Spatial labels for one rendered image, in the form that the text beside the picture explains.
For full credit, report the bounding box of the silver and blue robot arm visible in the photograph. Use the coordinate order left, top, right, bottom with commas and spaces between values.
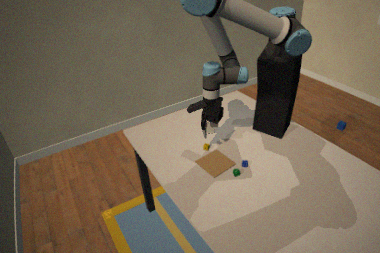
180, 0, 312, 100

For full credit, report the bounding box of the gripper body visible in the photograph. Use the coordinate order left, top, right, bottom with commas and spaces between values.
201, 97, 224, 124

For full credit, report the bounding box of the yellow die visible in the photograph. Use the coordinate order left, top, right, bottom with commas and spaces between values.
203, 144, 210, 151

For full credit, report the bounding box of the green die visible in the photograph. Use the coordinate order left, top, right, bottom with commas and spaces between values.
233, 169, 240, 176

